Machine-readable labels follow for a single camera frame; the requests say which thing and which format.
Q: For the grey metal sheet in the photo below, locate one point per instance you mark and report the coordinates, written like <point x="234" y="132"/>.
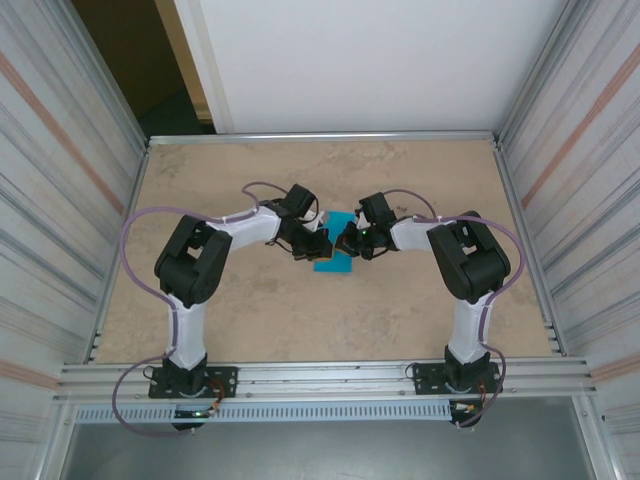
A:
<point x="325" y="450"/>

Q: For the aluminium frame post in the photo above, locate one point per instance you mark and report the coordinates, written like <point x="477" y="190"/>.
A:
<point x="537" y="70"/>
<point x="107" y="75"/>

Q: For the small circuit board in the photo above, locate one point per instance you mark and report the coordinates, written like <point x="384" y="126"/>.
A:
<point x="467" y="408"/>
<point x="192" y="413"/>

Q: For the wide aluminium mounting rail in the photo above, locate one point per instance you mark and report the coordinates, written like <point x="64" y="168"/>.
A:
<point x="325" y="380"/>

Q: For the blue square paper sheet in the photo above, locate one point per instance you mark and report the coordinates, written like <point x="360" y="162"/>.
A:
<point x="337" y="264"/>

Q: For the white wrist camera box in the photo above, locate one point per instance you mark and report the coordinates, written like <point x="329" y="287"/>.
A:
<point x="314" y="222"/>
<point x="360" y="220"/>

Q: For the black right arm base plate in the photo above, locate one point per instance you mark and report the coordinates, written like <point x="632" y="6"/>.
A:
<point x="425" y="377"/>

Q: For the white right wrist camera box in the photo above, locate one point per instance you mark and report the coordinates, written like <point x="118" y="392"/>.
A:
<point x="360" y="220"/>

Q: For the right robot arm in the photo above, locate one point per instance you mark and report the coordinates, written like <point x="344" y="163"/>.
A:
<point x="475" y="265"/>

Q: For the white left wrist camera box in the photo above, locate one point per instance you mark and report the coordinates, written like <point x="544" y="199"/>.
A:
<point x="314" y="222"/>

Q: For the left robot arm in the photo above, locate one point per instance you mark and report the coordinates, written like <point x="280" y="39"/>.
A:
<point x="190" y="265"/>

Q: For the white door frame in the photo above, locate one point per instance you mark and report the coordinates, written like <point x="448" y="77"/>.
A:
<point x="200" y="60"/>

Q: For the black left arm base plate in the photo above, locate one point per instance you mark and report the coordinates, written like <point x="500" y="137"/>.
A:
<point x="225" y="380"/>

